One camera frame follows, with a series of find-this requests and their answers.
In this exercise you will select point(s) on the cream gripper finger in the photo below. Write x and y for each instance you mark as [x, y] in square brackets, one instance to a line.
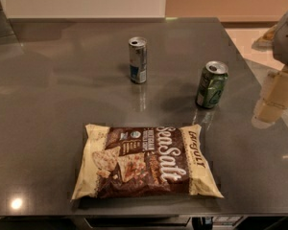
[273, 96]

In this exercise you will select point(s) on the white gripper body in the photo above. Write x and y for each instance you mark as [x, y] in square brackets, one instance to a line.
[286, 38]

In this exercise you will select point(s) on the green soda can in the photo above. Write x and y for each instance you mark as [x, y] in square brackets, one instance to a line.
[212, 84]

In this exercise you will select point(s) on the silver blue redbull can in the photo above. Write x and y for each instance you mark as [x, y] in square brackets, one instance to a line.
[138, 59]

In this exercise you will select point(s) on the brown sea salt chips bag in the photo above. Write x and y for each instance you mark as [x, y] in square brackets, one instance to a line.
[144, 161]

